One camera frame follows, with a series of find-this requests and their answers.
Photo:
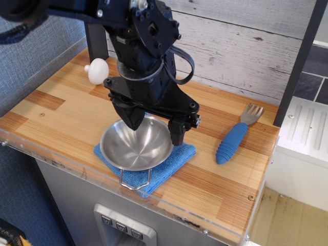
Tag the clear acrylic edge guard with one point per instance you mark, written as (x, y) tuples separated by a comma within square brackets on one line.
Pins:
[(202, 195)]

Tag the blue folded cloth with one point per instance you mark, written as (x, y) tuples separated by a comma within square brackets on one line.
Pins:
[(179, 156)]

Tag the dark left frame post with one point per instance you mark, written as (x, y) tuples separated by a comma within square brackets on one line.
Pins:
[(96, 41)]

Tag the silver button control panel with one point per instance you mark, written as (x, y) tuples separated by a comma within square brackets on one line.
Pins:
[(118, 229)]

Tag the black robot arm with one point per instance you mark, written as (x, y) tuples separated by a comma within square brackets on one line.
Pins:
[(143, 35)]

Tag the white mushroom shaped toy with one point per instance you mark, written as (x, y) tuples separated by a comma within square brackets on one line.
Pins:
[(97, 71)]

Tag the blue handled metal spork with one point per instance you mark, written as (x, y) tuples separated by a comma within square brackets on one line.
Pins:
[(232, 140)]

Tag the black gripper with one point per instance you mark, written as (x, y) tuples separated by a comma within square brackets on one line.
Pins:
[(134, 93)]

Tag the yellow black object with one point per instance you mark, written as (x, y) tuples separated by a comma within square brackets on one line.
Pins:
[(11, 237)]

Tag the steel pan with wire handles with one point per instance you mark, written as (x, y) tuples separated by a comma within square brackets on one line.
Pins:
[(140, 150)]

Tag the dark frame post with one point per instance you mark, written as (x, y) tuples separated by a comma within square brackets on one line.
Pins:
[(96, 41), (303, 53)]

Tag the dark right frame post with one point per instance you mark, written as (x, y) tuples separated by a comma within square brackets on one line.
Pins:
[(303, 53)]

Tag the white ridged sink drainboard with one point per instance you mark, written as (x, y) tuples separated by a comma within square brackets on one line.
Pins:
[(303, 133)]

